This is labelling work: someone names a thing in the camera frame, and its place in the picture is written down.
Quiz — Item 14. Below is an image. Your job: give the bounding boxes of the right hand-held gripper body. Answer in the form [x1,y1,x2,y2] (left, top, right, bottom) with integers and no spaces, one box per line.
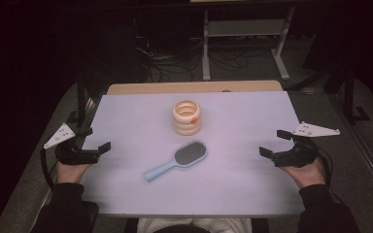
[273,120,341,169]

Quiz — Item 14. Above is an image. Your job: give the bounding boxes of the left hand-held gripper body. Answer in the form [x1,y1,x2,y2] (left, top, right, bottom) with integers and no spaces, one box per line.
[43,122,101,166]

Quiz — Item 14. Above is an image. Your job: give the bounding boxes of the person's left hand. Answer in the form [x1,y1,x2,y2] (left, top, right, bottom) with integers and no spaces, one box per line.
[55,160,92,185]

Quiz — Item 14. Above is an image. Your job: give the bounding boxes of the person's right hand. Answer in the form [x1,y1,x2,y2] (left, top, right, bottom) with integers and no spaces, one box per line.
[279,157,326,189]

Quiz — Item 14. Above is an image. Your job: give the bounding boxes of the black metal stand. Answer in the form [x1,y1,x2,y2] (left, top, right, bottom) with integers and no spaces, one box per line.
[67,72,95,129]
[323,62,372,126]

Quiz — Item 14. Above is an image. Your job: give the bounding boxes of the pale lilac table mat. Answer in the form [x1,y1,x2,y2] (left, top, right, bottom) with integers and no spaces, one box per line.
[80,90,306,217]

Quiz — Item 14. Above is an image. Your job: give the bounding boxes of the light blue hairbrush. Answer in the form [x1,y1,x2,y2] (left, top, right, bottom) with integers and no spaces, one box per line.
[143,140,208,183]

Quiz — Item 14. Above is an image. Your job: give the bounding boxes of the cream ringed holder cup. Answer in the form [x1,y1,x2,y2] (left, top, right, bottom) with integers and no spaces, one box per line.
[171,99,203,137]

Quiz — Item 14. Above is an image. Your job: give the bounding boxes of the white metal shelf stand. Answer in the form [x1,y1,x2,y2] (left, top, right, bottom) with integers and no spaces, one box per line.
[201,5,296,82]

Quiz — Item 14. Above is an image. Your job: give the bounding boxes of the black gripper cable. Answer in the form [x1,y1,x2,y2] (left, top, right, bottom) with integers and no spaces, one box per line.
[315,150,335,188]
[40,148,57,192]

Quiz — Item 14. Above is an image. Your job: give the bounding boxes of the black floor cables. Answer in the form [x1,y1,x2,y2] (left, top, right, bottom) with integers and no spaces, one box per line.
[132,35,251,83]

